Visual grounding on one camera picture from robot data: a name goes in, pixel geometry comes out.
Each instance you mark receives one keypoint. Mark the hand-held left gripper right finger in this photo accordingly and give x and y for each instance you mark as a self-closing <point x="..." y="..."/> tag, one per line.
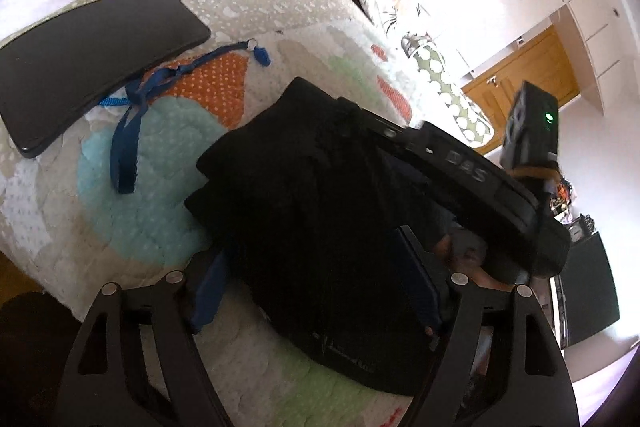
<point x="420" y="282"/>

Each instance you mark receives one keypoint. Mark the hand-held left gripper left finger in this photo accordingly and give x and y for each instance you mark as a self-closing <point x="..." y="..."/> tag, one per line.
<point x="210" y="292"/>

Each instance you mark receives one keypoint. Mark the wooden door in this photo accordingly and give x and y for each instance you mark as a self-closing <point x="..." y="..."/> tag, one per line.
<point x="540" y="67"/>

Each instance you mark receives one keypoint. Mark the cluttered white shelf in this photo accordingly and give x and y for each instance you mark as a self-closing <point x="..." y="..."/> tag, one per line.
<point x="562" y="192"/>

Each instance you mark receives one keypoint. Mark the black screen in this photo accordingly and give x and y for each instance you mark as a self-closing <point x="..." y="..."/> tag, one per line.
<point x="590" y="287"/>

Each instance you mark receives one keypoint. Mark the green dotted bolster pillow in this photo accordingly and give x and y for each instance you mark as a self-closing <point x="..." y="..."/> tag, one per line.
<point x="440" y="72"/>

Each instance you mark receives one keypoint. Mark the pastel patterned quilt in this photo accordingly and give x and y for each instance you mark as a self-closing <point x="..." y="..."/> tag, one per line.
<point x="150" y="217"/>

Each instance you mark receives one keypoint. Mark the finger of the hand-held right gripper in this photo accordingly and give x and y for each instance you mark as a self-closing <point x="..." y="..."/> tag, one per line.
<point x="385" y="124"/>

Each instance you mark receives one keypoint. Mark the person's right hand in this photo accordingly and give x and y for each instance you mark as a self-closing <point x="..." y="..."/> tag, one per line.
<point x="470" y="249"/>

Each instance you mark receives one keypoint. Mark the black pants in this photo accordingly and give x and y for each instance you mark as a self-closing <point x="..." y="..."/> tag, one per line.
<point x="310" y="207"/>

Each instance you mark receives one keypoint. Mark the black tablet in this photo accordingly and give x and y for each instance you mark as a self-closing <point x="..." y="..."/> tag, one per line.
<point x="90" y="57"/>

